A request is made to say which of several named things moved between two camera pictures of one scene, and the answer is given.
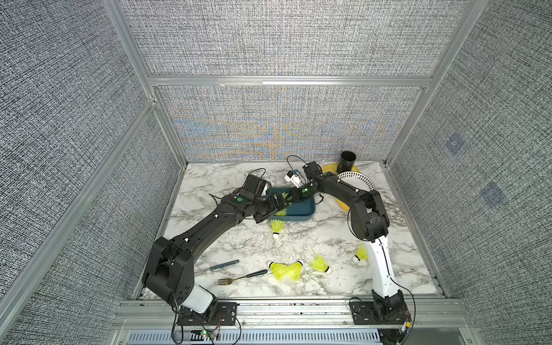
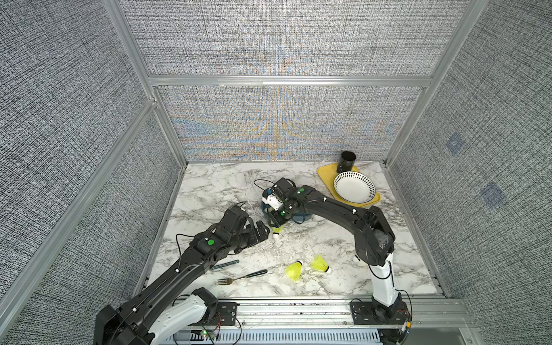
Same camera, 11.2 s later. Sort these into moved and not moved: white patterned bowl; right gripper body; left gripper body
Moved: right gripper body; left gripper body
Not moved: white patterned bowl
